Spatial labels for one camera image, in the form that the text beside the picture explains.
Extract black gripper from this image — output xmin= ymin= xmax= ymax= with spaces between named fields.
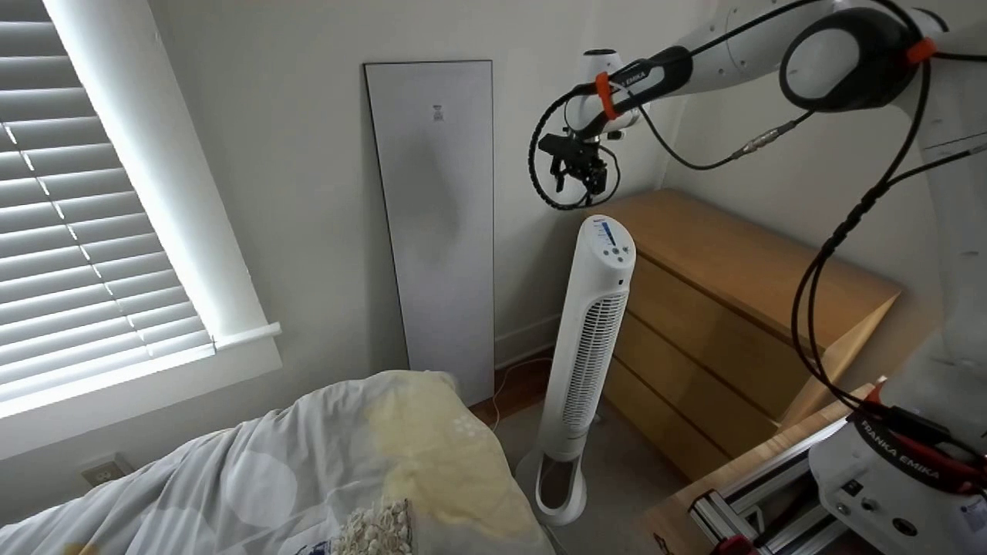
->
xmin=538 ymin=128 xmax=620 ymax=206

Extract tall white flat panel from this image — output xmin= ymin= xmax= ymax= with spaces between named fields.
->
xmin=361 ymin=57 xmax=500 ymax=409

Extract white tower fan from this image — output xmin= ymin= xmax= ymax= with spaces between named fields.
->
xmin=532 ymin=210 xmax=640 ymax=529

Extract light wooden dresser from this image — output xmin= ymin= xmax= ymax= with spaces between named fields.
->
xmin=599 ymin=187 xmax=906 ymax=488

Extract white window blinds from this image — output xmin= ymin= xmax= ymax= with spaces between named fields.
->
xmin=0 ymin=0 xmax=220 ymax=418
xmin=0 ymin=0 xmax=285 ymax=462

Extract white and yellow duvet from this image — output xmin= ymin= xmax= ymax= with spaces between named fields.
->
xmin=0 ymin=367 xmax=559 ymax=555

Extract black corrugated cable bundle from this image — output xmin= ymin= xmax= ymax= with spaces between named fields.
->
xmin=526 ymin=0 xmax=987 ymax=471

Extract orange cable strap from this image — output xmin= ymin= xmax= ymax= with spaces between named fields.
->
xmin=905 ymin=34 xmax=940 ymax=67
xmin=594 ymin=67 xmax=622 ymax=122

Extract red cable at base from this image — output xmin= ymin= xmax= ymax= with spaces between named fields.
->
xmin=848 ymin=394 xmax=987 ymax=497

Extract white wall outlet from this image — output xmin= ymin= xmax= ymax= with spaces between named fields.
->
xmin=78 ymin=450 xmax=132 ymax=488

